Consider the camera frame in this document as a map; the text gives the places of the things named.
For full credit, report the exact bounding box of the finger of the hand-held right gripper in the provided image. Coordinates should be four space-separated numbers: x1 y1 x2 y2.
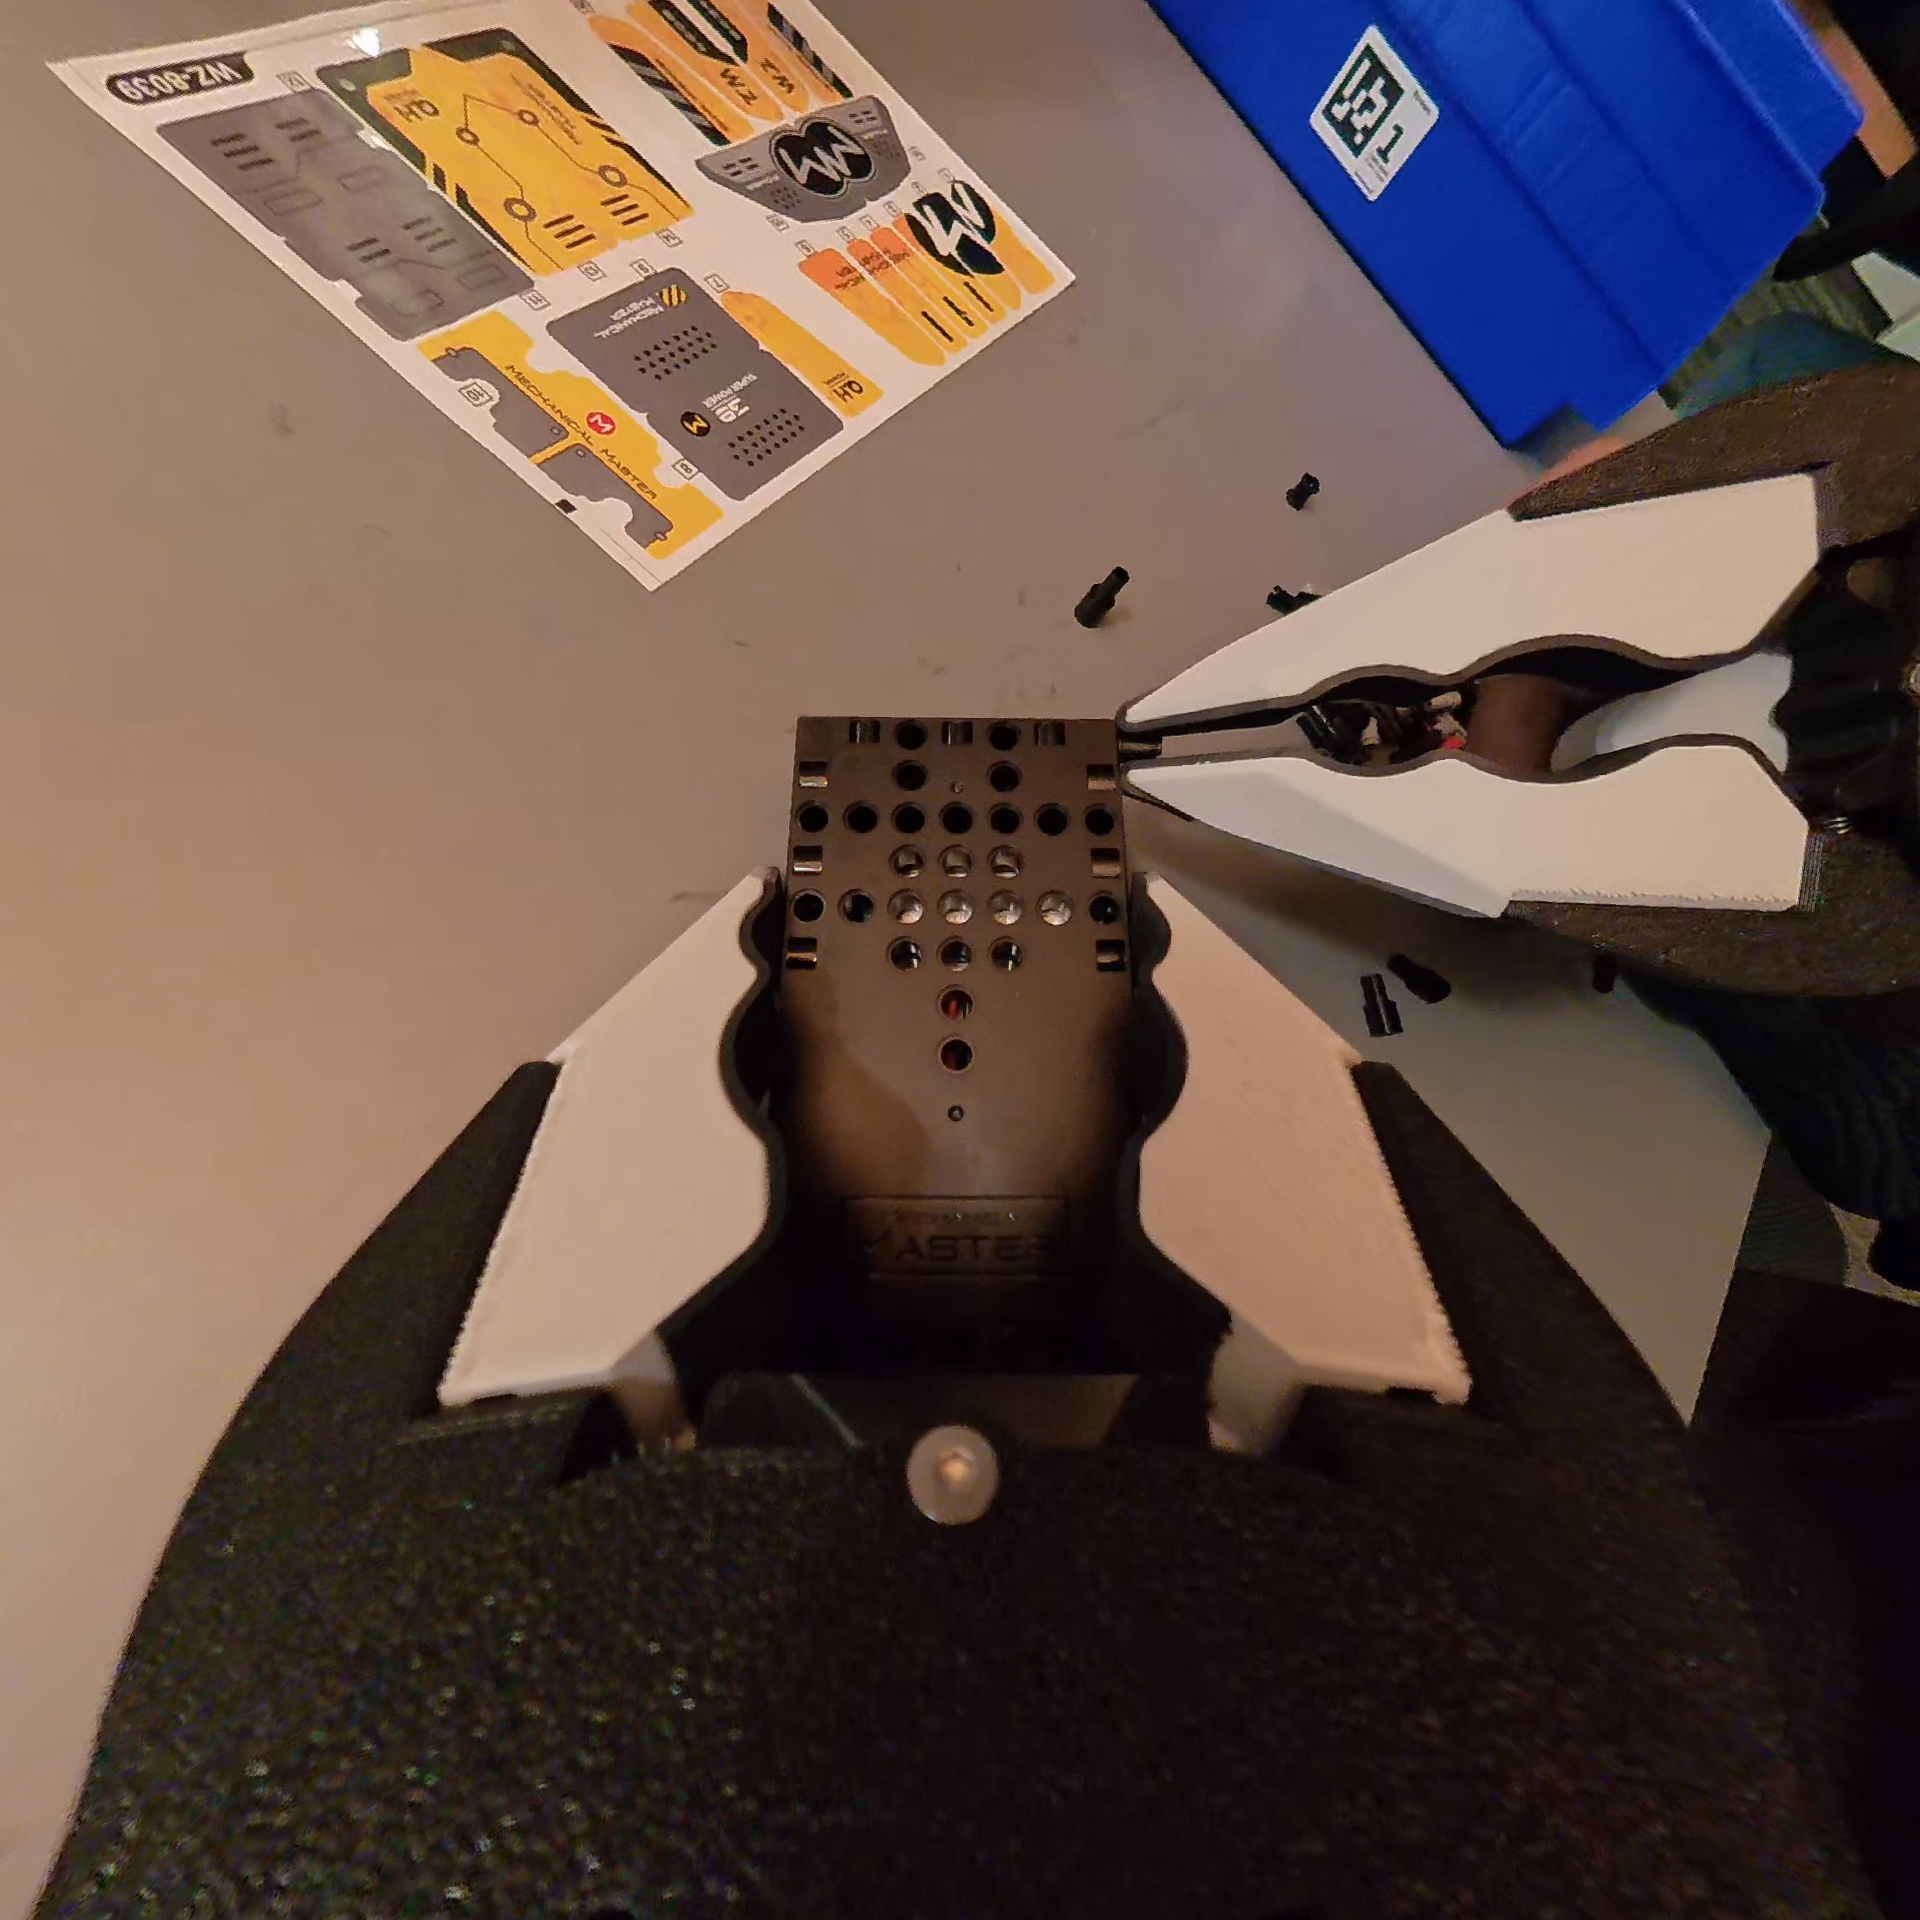
1116 470 1826 740
1125 734 1819 922

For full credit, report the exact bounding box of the person's dark knit clothing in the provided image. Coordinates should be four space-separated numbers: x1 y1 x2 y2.
1629 959 1920 1296

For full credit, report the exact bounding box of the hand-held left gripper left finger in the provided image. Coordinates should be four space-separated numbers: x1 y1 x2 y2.
439 873 786 1456

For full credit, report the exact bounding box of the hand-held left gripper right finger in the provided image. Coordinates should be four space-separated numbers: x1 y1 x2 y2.
1134 877 1472 1456

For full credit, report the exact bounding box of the black perforated plastic plate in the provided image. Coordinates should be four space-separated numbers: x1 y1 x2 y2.
763 715 1156 1376

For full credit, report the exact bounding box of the blue plastic bin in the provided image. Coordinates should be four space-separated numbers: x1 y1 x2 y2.
1147 0 1871 451

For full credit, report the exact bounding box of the yellow grey sticker sheet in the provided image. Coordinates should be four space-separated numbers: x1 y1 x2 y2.
46 0 1078 590

